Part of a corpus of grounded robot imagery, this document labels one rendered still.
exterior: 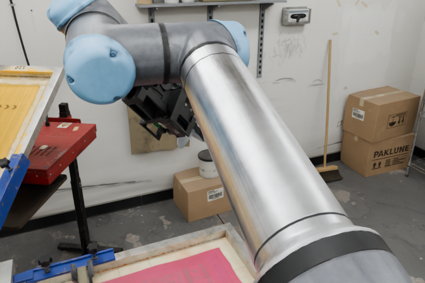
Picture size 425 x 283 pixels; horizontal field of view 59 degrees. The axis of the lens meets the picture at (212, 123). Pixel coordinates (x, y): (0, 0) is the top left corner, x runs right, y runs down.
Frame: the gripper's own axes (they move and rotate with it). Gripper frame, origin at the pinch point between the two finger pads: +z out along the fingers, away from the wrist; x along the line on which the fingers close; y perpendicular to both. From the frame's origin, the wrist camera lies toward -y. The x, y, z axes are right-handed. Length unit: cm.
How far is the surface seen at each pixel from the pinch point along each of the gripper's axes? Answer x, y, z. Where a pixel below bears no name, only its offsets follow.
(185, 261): -55, 7, 67
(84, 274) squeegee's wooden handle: -68, 23, 36
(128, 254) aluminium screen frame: -71, 11, 53
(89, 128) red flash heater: -147, -58, 55
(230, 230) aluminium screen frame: -46, -11, 79
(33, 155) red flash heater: -144, -26, 33
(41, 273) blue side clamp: -87, 26, 33
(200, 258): -51, 4, 71
